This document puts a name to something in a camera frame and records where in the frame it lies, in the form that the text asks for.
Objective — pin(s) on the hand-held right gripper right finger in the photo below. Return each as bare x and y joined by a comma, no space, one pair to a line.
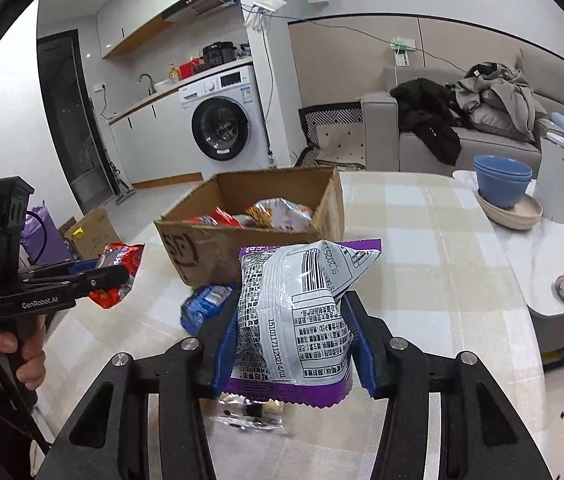
362,355

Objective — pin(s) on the black pressure cooker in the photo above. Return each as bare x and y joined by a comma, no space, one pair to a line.
219,52

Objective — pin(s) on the white lower kitchen cabinets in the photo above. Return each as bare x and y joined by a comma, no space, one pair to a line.
151,145

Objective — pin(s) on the white marble side table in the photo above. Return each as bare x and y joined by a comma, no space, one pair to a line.
527,260

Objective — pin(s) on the yellow bottle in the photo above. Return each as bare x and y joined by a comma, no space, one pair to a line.
174,72

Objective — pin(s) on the red box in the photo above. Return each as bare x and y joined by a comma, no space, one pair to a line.
192,67

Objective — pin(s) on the white wall power strip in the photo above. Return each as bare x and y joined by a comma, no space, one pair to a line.
402,57

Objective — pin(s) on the person's left hand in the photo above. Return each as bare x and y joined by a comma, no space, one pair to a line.
34,360

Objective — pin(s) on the grey floor mop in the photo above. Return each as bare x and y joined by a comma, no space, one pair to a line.
124,197

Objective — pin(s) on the black jacket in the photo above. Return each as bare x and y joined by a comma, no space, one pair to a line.
432,120

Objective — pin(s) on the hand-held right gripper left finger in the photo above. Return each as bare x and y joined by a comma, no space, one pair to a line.
221,360

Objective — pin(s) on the beige checked tablecloth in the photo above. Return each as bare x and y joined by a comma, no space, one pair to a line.
437,260

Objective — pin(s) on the metal kitchen faucet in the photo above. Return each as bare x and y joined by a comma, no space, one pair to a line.
151,82

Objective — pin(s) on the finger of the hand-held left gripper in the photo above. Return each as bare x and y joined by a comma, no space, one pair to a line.
106,277
84,265

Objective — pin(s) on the clear cracker bag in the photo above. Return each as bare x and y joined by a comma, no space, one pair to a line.
247,420

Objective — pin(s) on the white router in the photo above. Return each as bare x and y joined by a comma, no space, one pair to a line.
269,2

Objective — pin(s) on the white washing machine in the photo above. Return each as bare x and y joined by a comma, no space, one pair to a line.
221,130

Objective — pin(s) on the grey sofa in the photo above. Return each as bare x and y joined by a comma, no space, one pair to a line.
382,130

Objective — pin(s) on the white kitchen cabinets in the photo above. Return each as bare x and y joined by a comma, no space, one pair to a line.
126,10
151,145

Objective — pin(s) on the white upper kitchen cabinets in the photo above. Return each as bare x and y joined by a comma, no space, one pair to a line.
126,10

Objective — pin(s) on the beige shallow bowl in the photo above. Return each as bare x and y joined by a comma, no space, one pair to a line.
532,207
512,225

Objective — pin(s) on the small printed cardboard box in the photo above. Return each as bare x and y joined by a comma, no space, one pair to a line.
96,232

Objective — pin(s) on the blue snack bag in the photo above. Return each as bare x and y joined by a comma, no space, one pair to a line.
204,307

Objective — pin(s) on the pile of mixed snack packets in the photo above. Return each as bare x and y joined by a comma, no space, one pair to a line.
277,215

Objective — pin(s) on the black white patterned basket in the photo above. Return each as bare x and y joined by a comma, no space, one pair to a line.
337,140

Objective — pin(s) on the brown cardboard box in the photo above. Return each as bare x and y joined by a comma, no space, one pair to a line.
186,245

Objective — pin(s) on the grey jacket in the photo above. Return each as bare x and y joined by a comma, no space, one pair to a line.
502,95

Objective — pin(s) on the purple silver snack bag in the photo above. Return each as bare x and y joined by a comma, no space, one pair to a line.
302,320

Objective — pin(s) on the dark glass door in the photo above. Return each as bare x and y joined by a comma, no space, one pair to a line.
71,125

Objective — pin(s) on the red snack bag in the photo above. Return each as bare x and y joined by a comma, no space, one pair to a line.
126,260

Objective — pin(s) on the blue bowl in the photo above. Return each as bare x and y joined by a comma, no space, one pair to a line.
502,192
502,162

